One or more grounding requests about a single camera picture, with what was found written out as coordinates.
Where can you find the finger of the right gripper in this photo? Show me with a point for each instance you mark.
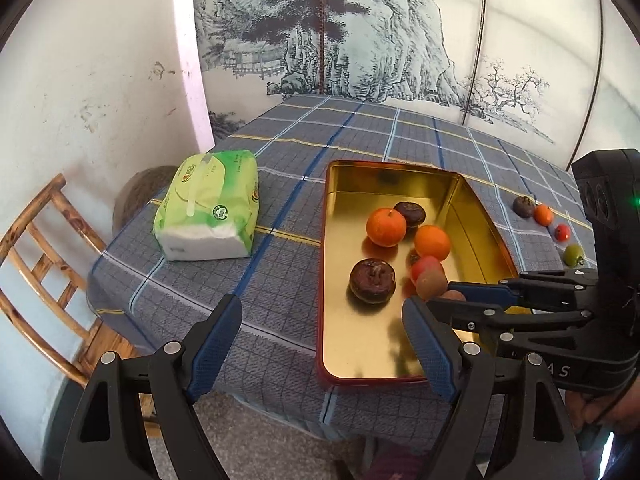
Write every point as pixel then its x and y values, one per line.
pixel 459 314
pixel 505 289

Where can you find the grey plaid tablecloth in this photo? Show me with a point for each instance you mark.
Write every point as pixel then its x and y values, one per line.
pixel 272 364

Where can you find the small orange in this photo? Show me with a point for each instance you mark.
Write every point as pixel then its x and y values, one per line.
pixel 543 215

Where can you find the large orange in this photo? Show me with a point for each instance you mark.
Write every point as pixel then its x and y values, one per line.
pixel 432 241

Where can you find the orange mandarin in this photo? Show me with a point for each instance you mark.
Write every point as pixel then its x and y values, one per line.
pixel 386 227

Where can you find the green tissue pack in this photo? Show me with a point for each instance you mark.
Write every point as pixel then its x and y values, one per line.
pixel 210 208

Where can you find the green tomato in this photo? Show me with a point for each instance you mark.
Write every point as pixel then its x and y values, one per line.
pixel 574 256

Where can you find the landscape painted folding screen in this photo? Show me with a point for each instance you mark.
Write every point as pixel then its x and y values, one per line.
pixel 557 77

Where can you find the person right hand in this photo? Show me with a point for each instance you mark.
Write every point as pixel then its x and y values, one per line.
pixel 621 415

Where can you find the small red tomato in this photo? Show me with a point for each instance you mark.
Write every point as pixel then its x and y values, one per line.
pixel 562 232

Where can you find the dark brown mangosteen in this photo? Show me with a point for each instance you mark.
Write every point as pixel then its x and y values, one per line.
pixel 413 213

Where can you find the round woven stool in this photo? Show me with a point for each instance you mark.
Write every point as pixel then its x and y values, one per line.
pixel 141 188

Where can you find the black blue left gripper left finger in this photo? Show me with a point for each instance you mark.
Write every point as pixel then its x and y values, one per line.
pixel 107 438

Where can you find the wooden chair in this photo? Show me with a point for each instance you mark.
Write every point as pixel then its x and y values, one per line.
pixel 50 339

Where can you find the gold metal tray red rim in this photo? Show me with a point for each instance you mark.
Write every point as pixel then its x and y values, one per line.
pixel 363 344

